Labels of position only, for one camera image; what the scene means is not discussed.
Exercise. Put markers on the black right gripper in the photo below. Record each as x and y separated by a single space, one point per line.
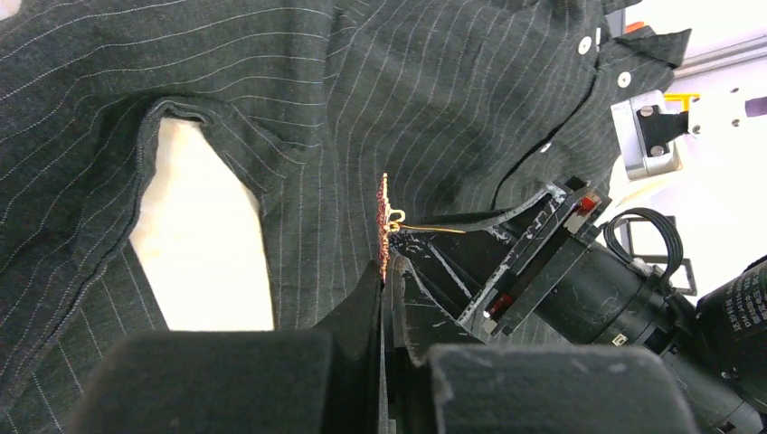
557 268

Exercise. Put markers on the black frame brooch box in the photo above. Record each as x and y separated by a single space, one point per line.
650 242

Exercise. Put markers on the black pinstriped button shirt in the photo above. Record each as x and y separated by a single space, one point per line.
466 106

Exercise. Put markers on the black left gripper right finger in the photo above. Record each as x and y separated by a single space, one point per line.
441 379

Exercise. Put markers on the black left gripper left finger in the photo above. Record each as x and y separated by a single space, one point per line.
325 379

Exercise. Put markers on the pink gold brooch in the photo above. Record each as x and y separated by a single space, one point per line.
390 221

